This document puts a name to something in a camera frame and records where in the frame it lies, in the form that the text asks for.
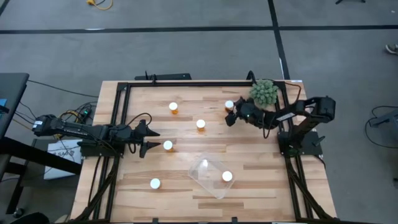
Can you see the black desk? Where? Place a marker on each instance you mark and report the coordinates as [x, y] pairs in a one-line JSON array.
[[12, 93]]

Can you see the green artificial plant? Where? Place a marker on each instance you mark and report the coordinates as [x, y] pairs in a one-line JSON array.
[[263, 93]]

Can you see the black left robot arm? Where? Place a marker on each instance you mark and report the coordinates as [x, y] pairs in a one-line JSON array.
[[71, 129]]

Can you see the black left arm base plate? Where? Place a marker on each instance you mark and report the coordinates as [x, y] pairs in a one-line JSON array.
[[93, 152]]

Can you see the person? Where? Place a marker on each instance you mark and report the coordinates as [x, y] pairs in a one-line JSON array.
[[31, 219]]

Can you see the blue box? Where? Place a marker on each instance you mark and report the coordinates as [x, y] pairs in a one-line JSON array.
[[2, 104]]

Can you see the black stand legs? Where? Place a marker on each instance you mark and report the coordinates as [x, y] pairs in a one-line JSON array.
[[340, 1]]

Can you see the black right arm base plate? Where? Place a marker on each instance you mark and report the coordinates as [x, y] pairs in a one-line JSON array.
[[311, 146]]

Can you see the grey stand foot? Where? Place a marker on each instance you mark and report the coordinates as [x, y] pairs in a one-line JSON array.
[[387, 119]]

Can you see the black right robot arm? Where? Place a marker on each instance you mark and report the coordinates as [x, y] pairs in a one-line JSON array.
[[320, 109]]

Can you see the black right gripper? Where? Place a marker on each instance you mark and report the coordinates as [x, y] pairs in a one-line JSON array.
[[250, 113]]

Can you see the white cardboard box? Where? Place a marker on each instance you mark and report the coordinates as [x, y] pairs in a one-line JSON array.
[[62, 165]]

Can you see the clear plastic basket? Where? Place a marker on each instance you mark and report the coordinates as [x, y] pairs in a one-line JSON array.
[[206, 179]]

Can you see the black caster wheel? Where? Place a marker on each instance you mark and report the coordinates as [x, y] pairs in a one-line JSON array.
[[18, 212]]

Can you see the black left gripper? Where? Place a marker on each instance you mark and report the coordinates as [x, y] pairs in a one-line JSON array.
[[132, 134]]

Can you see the orange pill bottle white cap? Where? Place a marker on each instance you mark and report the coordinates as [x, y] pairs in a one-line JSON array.
[[168, 145], [173, 106], [229, 104], [201, 124], [227, 176], [155, 183]]

